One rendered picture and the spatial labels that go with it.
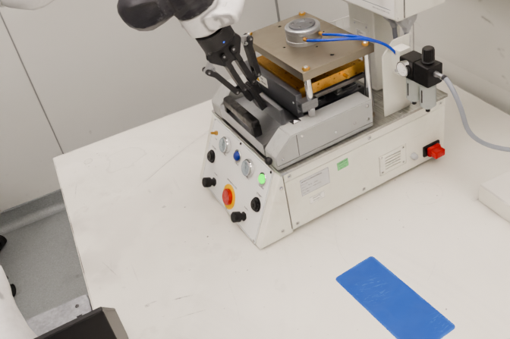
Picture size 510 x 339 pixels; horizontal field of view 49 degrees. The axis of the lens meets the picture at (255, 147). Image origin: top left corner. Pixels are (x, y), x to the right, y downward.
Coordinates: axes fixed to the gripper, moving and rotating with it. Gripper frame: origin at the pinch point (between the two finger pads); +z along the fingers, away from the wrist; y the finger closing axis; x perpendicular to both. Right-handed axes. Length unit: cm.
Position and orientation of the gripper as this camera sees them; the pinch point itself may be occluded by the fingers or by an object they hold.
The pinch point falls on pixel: (255, 95)
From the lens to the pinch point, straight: 126.9
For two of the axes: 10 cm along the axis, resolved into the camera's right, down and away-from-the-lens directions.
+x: 4.7, 4.4, -7.7
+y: -7.6, 6.4, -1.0
